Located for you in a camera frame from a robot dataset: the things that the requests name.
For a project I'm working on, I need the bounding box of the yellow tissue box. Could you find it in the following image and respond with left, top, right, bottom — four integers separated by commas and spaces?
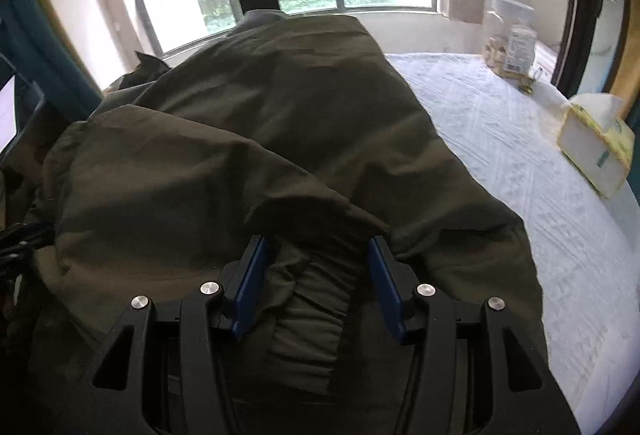
556, 92, 634, 199

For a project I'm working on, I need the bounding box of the white bed cover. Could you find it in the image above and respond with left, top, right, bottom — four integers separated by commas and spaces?
390, 54, 639, 434

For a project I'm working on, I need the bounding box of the olive green jacket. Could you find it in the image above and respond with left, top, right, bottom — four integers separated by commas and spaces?
37, 16, 546, 434

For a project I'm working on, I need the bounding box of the yellow teal right curtain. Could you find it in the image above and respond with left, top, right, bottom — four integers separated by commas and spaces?
611, 0, 639, 199

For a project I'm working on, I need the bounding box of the glowing tablet screen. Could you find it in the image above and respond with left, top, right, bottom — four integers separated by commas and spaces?
0, 76, 17, 152

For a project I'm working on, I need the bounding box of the teal left curtain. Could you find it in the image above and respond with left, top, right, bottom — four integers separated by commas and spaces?
1, 0, 101, 121

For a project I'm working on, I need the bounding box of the clear plastic jar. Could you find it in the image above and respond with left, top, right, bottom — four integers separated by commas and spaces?
482, 0, 537, 78

